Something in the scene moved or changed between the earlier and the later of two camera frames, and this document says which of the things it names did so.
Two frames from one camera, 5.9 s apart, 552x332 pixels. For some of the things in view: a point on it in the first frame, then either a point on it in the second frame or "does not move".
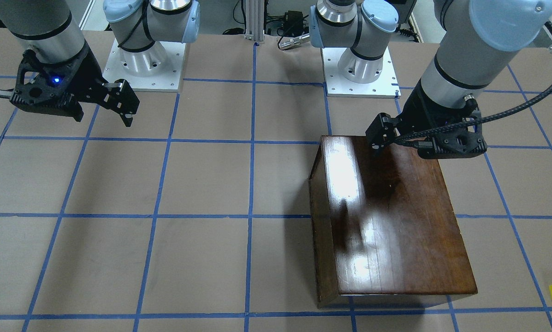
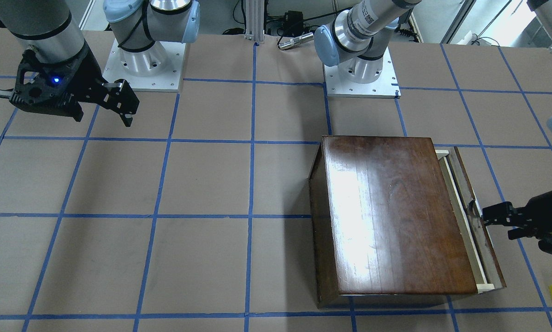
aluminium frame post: [255, 20] does not move
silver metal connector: [293, 41] does not move
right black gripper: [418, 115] to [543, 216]
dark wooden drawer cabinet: [385, 222] does not move
